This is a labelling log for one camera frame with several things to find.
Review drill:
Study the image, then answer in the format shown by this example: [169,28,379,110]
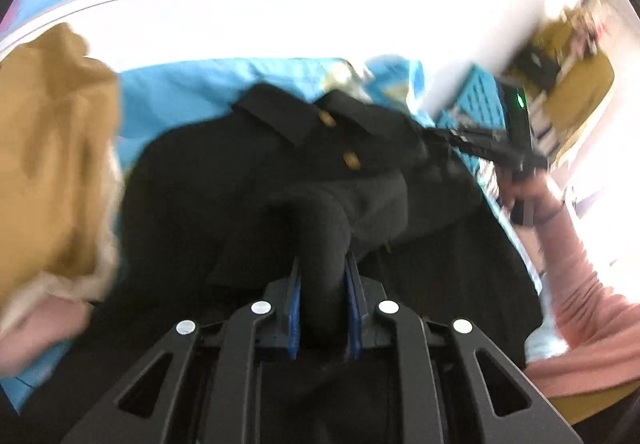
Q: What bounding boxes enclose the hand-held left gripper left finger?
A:
[60,256,303,444]

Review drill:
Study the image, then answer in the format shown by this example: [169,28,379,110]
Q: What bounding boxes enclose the brown garment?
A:
[0,21,126,320]

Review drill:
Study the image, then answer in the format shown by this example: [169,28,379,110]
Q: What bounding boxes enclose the pink garment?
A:
[0,296,96,377]

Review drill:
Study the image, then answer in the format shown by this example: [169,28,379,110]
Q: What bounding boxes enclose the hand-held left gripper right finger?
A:
[344,254,583,444]

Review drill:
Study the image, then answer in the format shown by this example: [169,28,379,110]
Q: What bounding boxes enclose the teal plastic rack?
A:
[432,64,508,135]

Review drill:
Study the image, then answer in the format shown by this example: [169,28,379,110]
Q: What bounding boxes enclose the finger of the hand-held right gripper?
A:
[430,121,508,146]
[447,136,511,170]

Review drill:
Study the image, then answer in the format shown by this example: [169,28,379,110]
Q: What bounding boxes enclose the person's right hand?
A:
[500,169,567,230]

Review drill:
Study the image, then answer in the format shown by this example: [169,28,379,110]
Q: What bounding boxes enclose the yellow and black hanging clothes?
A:
[505,0,617,125]

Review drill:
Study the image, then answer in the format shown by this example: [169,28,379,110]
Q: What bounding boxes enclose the blue flower print blanket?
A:
[0,55,506,412]

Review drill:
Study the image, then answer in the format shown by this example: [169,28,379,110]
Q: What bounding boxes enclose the black garment with brass buttons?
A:
[75,83,546,444]

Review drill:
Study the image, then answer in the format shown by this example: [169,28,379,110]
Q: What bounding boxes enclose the person's right forearm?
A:
[515,209,640,400]

